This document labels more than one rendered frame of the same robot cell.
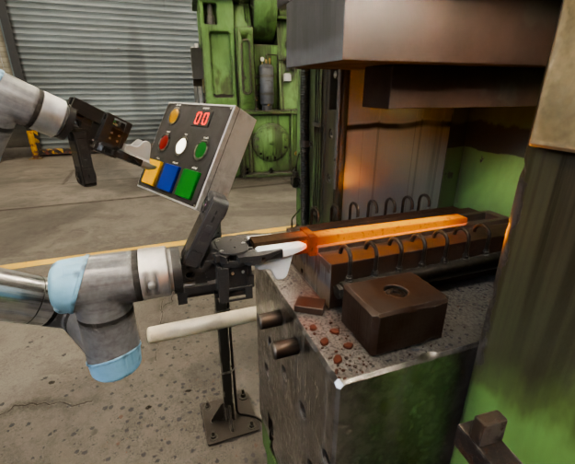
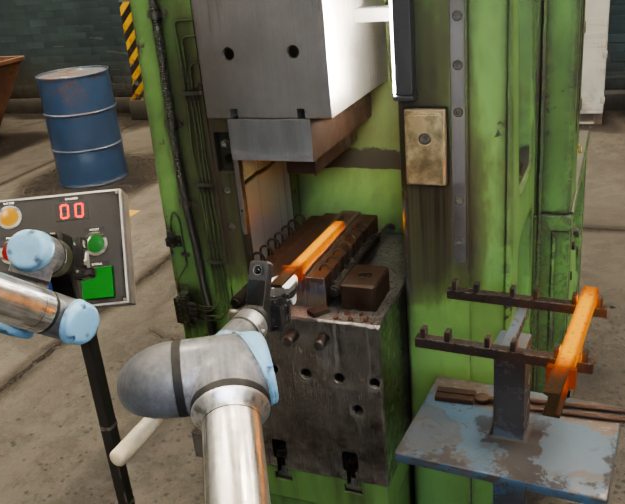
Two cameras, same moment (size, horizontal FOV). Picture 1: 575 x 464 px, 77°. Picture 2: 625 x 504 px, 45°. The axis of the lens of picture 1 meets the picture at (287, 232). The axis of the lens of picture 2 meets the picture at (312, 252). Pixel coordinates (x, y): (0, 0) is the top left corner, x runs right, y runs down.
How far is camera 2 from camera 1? 1.33 m
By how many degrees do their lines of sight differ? 43
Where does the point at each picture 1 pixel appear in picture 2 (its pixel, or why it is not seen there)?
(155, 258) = (255, 315)
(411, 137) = (272, 173)
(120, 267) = (248, 327)
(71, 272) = not seen: hidden behind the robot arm
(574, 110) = (421, 170)
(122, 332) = not seen: hidden behind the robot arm
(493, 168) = (327, 179)
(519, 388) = (432, 291)
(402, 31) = (326, 136)
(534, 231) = (417, 218)
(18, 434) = not seen: outside the picture
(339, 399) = (380, 335)
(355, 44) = (316, 152)
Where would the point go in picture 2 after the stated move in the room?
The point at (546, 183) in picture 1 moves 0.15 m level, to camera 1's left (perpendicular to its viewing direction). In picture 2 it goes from (416, 197) to (376, 217)
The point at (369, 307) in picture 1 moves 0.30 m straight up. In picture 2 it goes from (366, 286) to (358, 158)
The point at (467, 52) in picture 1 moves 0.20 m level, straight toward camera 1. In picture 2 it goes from (342, 132) to (384, 150)
